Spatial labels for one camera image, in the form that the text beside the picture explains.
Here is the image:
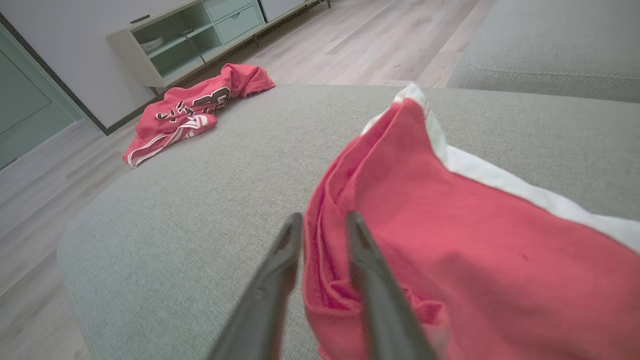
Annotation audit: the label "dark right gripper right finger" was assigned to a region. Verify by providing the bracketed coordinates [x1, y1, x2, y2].
[346, 211, 437, 360]

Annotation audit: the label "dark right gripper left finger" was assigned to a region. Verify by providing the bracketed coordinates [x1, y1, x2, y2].
[206, 212, 304, 360]

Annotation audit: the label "red shorts with white band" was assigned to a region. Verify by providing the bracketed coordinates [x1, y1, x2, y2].
[302, 83, 640, 360]

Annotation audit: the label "red jersey number 23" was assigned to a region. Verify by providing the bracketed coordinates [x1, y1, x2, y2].
[123, 63, 276, 168]

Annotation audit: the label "large grey sofa seat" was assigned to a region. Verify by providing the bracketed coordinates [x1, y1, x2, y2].
[56, 84, 640, 360]

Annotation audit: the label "pale green cabinet drawer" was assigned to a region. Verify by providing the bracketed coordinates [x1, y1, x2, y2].
[215, 5, 266, 45]
[204, 0, 255, 22]

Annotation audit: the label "white and green low cabinet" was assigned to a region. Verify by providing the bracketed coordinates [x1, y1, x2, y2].
[106, 0, 332, 88]

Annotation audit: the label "pale green door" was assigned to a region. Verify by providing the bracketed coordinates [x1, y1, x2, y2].
[0, 22, 85, 171]

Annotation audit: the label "grey sofa cushion with seam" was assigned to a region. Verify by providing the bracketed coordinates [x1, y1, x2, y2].
[445, 0, 640, 104]

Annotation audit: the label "thin dark cable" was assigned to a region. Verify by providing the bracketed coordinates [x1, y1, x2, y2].
[179, 29, 210, 71]

